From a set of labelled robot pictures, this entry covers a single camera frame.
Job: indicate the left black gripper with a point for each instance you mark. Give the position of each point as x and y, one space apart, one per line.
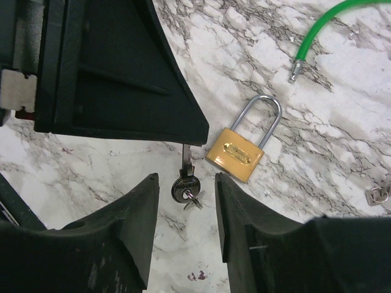
33 61

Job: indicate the brass padlock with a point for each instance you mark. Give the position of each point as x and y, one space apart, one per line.
237 155

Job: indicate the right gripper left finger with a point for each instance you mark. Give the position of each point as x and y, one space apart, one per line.
109 250

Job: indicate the spare silver keys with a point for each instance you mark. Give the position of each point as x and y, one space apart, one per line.
187 187

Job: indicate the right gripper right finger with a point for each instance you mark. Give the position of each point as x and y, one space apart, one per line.
267 252

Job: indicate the small silver key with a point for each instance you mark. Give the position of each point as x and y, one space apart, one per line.
378 195

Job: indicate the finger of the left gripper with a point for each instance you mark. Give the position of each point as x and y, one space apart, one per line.
106 70

